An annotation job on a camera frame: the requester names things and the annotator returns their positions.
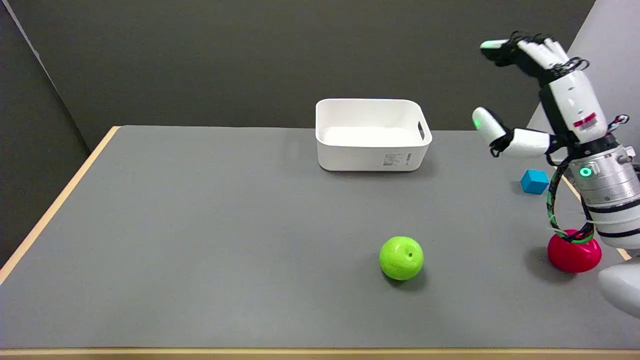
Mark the blue cube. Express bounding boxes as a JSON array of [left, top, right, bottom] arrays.
[[520, 169, 550, 195]]

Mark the white plastic storage bin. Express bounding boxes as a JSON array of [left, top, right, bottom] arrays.
[[315, 98, 433, 172]]

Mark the green apple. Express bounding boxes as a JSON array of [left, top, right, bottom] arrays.
[[379, 236, 425, 281]]

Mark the red apple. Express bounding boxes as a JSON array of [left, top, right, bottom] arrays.
[[547, 229, 602, 274]]

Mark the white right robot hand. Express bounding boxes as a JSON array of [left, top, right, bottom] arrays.
[[472, 32, 612, 159]]

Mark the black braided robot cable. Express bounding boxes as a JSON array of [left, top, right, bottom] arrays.
[[546, 158, 596, 245]]

